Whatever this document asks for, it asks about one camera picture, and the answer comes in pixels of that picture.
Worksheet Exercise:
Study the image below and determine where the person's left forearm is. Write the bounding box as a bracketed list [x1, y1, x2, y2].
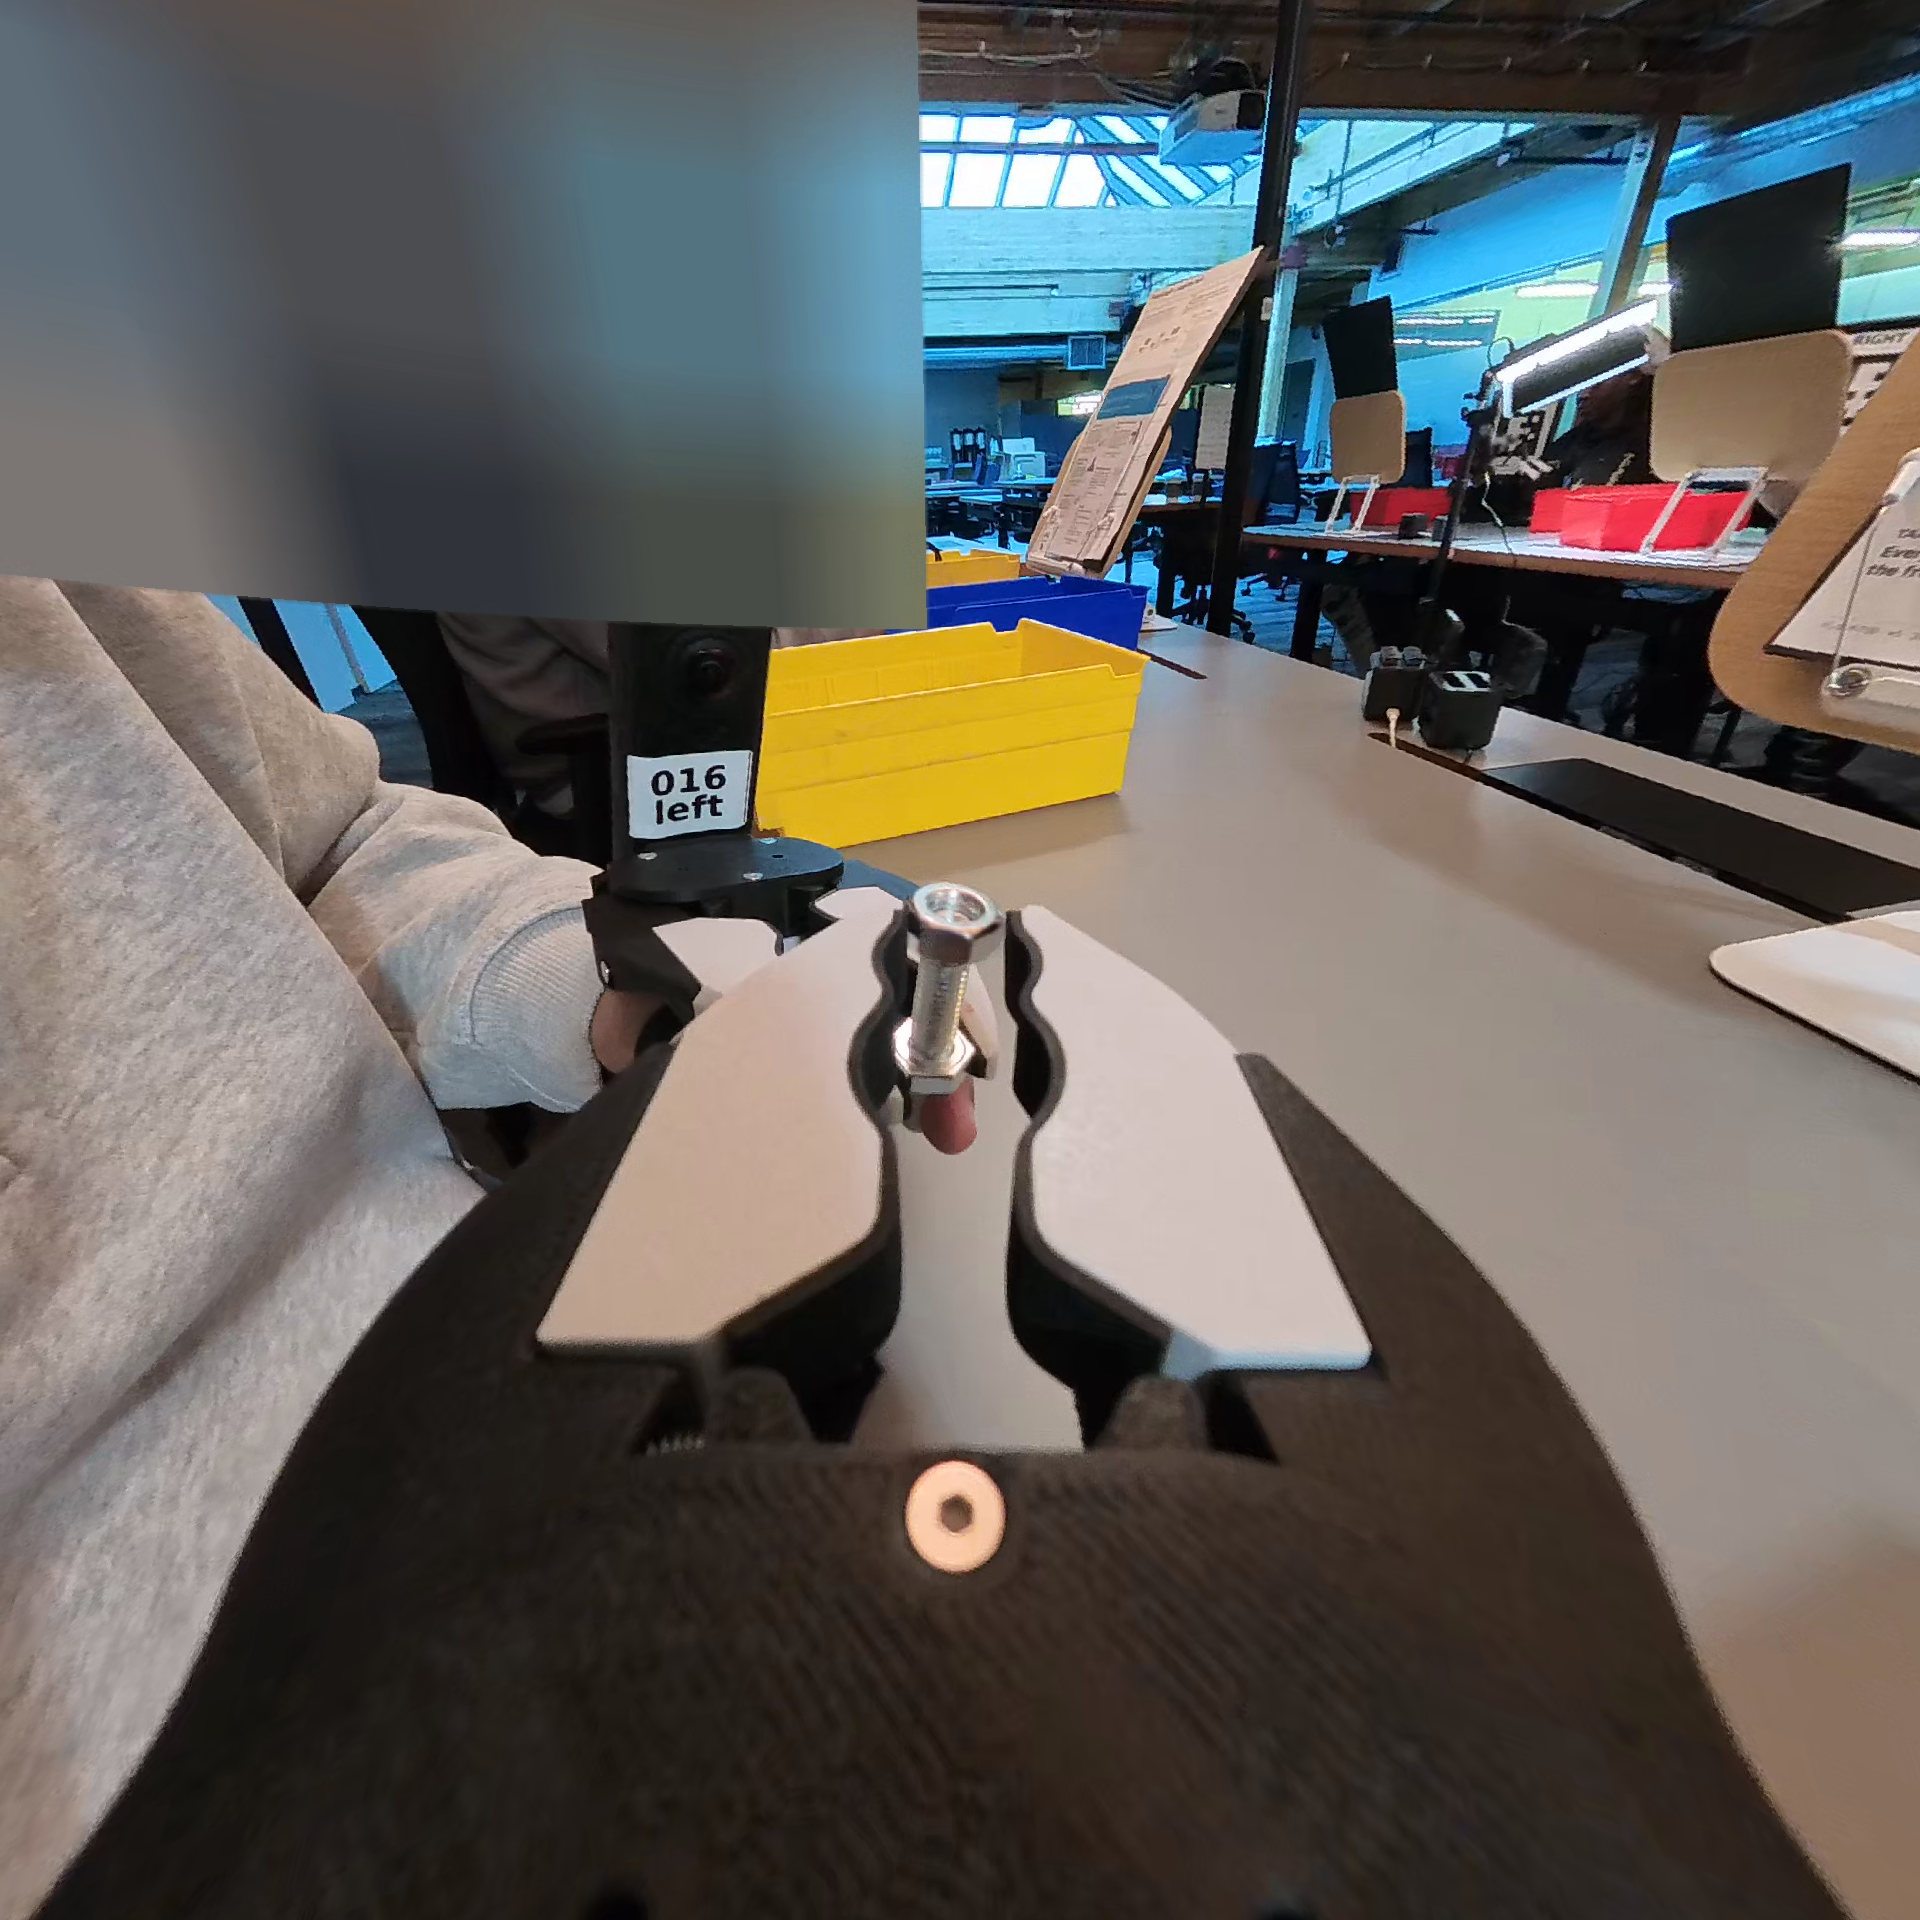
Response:
[285, 780, 606, 1115]

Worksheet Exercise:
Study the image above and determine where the white instruction sheet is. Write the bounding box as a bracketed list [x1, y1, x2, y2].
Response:
[1766, 450, 1920, 665]

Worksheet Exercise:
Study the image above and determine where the person's left hand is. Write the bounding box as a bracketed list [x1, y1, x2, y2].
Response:
[589, 983, 984, 1161]

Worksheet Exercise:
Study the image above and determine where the white light bar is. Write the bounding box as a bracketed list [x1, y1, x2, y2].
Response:
[1492, 299, 1665, 414]

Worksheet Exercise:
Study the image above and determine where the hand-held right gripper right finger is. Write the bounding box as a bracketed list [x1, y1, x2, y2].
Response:
[1001, 903, 1375, 1382]

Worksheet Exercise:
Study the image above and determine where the black vertical pole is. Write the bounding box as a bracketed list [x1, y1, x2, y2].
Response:
[1206, 0, 1313, 639]

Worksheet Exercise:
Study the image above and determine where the ceiling projector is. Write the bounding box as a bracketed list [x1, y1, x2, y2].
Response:
[1160, 89, 1269, 166]

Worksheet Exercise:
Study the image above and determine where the person's grey hoodie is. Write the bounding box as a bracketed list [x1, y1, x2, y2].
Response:
[0, 577, 495, 1892]

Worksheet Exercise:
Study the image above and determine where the grey desk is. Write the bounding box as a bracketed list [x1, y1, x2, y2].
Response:
[756, 631, 1920, 1920]

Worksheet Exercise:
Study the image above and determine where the silver bolt with nuts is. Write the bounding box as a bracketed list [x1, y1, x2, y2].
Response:
[885, 882, 1008, 1095]

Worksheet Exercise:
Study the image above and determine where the blue plastic bin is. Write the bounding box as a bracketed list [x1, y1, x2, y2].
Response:
[926, 574, 1150, 650]

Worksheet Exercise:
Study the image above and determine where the wooden desk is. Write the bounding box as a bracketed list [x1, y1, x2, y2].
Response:
[1240, 516, 1770, 595]

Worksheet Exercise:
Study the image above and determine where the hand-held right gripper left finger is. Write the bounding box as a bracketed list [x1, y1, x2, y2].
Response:
[534, 886, 911, 1374]

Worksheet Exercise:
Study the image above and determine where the white document stand base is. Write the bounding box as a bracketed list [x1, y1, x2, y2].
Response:
[1709, 913, 1920, 1082]

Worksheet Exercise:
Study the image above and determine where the black monitor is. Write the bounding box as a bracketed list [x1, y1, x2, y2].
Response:
[1318, 298, 1401, 401]
[1669, 163, 1853, 354]

